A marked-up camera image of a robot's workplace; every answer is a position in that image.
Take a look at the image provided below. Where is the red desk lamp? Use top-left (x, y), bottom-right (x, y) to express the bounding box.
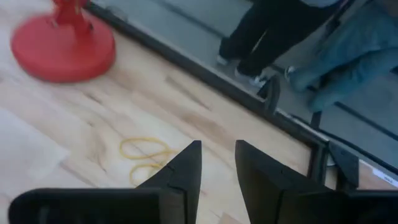
top-left (10, 0), bottom-right (117, 84)

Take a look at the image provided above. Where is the white label sticker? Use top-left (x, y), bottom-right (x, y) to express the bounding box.
top-left (371, 167), bottom-right (398, 189)

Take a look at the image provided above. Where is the yellow rubber band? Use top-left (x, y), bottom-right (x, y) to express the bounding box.
top-left (119, 136), bottom-right (180, 187)

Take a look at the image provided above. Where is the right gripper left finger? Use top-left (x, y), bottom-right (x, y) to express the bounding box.
top-left (136, 139), bottom-right (203, 224)

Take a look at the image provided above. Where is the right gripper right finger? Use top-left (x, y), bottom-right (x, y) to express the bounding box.
top-left (234, 139), bottom-right (351, 224)

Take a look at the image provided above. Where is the black metal table frame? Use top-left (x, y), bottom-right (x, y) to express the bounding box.
top-left (83, 1), bottom-right (398, 194)

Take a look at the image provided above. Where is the person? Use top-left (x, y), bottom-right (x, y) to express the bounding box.
top-left (284, 0), bottom-right (398, 113)
top-left (216, 0), bottom-right (345, 88)

